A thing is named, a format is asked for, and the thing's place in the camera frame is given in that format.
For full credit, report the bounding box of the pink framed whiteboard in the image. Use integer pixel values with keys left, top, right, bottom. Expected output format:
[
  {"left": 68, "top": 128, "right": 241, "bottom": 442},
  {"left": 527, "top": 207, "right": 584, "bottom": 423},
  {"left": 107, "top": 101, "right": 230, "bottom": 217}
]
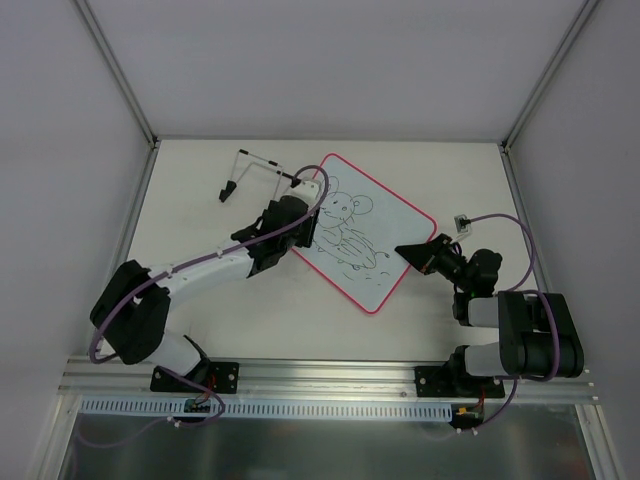
[{"left": 295, "top": 153, "right": 438, "bottom": 314}]

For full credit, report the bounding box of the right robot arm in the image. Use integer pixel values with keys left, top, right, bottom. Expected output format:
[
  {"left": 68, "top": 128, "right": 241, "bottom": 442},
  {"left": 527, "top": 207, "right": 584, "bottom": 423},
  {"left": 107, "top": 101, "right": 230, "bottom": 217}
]
[{"left": 395, "top": 234, "right": 585, "bottom": 398}]

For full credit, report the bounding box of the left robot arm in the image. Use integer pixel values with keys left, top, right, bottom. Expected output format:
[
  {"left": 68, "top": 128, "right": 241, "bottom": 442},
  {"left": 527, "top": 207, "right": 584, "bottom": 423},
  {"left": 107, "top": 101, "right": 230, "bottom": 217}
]
[{"left": 89, "top": 195, "right": 319, "bottom": 391}]

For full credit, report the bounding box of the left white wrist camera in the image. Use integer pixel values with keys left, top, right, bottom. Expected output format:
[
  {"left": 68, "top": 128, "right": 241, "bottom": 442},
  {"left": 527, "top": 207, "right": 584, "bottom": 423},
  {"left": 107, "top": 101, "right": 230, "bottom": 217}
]
[{"left": 288, "top": 179, "right": 323, "bottom": 208}]

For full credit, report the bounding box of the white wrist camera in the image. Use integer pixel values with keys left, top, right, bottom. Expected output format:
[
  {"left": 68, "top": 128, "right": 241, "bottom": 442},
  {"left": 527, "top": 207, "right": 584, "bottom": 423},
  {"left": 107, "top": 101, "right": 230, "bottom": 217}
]
[
  {"left": 288, "top": 179, "right": 323, "bottom": 208},
  {"left": 454, "top": 214, "right": 472, "bottom": 241}
]

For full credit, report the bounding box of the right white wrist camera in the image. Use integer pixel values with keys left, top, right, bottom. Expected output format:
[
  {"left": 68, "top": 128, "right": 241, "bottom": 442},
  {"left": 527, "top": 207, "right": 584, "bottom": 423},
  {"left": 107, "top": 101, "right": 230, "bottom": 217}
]
[{"left": 454, "top": 214, "right": 472, "bottom": 241}]

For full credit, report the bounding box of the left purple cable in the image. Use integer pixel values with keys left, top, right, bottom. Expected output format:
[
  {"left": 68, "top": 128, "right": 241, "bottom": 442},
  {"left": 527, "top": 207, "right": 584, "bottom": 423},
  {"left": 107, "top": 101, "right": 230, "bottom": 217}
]
[{"left": 88, "top": 163, "right": 332, "bottom": 364}]

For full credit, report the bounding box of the wire whiteboard stand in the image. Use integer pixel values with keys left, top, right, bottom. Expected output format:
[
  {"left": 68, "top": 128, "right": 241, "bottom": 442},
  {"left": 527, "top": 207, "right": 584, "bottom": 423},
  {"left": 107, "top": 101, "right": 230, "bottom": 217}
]
[{"left": 218, "top": 147, "right": 301, "bottom": 221}]

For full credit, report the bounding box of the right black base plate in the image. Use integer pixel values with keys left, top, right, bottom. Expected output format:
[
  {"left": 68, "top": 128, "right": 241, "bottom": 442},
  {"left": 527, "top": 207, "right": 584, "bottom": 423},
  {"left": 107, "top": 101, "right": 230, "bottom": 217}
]
[{"left": 414, "top": 364, "right": 505, "bottom": 399}]

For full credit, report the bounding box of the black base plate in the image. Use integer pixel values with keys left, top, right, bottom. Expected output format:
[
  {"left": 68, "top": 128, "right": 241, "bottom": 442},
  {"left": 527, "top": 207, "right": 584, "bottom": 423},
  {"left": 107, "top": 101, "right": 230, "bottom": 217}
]
[
  {"left": 150, "top": 360, "right": 239, "bottom": 394},
  {"left": 414, "top": 364, "right": 505, "bottom": 399}
]

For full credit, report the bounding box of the right aluminium frame post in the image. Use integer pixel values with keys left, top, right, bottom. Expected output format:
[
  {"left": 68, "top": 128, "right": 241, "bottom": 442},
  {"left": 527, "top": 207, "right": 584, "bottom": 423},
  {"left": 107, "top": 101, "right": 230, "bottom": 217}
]
[{"left": 501, "top": 0, "right": 602, "bottom": 153}]

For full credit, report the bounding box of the aluminium frame post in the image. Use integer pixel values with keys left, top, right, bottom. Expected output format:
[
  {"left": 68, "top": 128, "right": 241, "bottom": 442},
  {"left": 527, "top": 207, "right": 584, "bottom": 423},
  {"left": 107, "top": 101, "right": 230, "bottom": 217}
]
[
  {"left": 501, "top": 0, "right": 602, "bottom": 153},
  {"left": 71, "top": 0, "right": 158, "bottom": 148}
]

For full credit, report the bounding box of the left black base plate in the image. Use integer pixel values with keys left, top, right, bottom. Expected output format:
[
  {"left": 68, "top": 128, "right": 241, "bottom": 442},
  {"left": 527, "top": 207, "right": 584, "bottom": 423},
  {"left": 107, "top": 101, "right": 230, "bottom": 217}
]
[{"left": 150, "top": 360, "right": 239, "bottom": 394}]

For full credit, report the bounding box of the white slotted cable duct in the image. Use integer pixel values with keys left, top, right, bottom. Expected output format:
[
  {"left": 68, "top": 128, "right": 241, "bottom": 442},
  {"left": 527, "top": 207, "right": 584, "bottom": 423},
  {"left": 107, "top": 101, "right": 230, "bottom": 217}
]
[{"left": 79, "top": 396, "right": 453, "bottom": 423}]

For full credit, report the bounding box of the aluminium mounting rail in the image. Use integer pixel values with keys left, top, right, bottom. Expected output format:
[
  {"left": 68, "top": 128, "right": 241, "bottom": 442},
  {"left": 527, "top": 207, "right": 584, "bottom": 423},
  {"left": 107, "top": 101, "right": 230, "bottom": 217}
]
[{"left": 58, "top": 356, "right": 600, "bottom": 405}]

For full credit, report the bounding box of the left aluminium frame post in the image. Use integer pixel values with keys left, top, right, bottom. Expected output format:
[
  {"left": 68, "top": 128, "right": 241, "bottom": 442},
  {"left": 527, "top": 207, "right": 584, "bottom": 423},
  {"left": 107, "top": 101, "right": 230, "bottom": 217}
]
[{"left": 71, "top": 0, "right": 158, "bottom": 148}]

